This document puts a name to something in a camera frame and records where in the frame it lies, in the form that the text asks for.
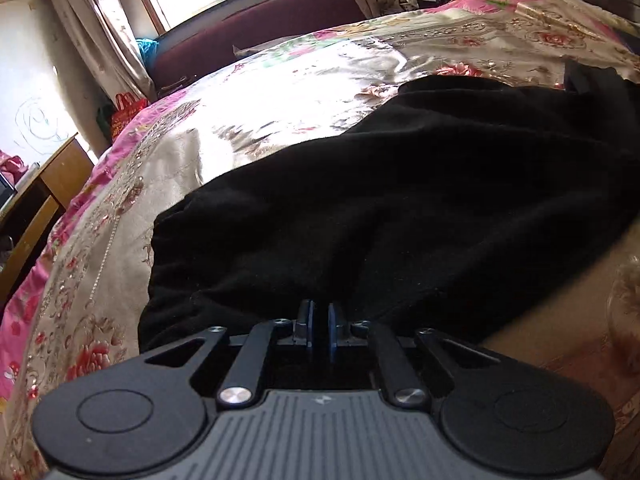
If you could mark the dark item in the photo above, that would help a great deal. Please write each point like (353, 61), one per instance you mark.
(595, 77)

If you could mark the pink floral folded quilt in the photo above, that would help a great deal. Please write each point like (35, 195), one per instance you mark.
(505, 5)

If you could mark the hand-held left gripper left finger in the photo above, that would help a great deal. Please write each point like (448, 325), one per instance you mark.
(308, 327)

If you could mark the red gift bag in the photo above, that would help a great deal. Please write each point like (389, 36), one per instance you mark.
(127, 112)

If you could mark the maroon padded headboard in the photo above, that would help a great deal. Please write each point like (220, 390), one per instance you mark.
(260, 20)

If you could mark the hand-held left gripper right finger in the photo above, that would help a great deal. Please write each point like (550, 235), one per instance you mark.
(333, 329)

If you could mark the wooden desk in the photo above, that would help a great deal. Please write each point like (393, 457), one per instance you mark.
(45, 180)

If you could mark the green bag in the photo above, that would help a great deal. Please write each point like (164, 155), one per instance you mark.
(105, 120)

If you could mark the teal cloth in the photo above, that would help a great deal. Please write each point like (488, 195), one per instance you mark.
(147, 50)

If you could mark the black television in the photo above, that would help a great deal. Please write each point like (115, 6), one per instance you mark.
(6, 192)

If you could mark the black pants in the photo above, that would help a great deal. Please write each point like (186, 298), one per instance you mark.
(400, 185)

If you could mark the pink cloth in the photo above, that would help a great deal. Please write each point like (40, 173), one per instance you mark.
(10, 162)

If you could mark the floral satin bedspread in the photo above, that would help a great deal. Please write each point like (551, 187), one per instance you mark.
(240, 110)

